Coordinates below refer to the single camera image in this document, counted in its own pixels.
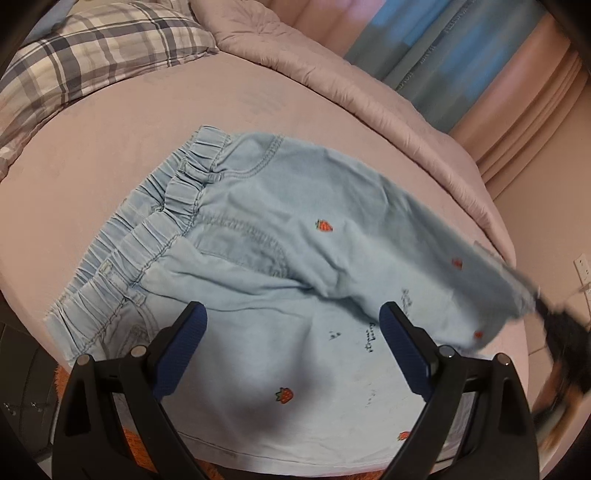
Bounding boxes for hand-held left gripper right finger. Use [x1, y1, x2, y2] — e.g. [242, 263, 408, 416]
[378, 301, 541, 480]

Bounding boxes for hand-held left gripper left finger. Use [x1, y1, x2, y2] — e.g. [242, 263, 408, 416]
[52, 301, 208, 480]

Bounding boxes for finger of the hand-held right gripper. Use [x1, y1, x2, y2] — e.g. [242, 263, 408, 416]
[531, 291, 571, 337]

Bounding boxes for light blue denim shorts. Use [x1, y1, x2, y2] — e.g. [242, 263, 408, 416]
[44, 124, 541, 468]

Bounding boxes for white power strip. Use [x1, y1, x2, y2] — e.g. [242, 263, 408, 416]
[573, 254, 591, 289]

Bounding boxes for pink quilt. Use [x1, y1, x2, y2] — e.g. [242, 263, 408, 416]
[190, 0, 511, 250]

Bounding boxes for blue curtain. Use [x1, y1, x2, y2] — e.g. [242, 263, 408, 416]
[344, 0, 548, 134]

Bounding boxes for plaid pillow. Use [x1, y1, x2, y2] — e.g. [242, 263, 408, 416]
[0, 0, 220, 171]

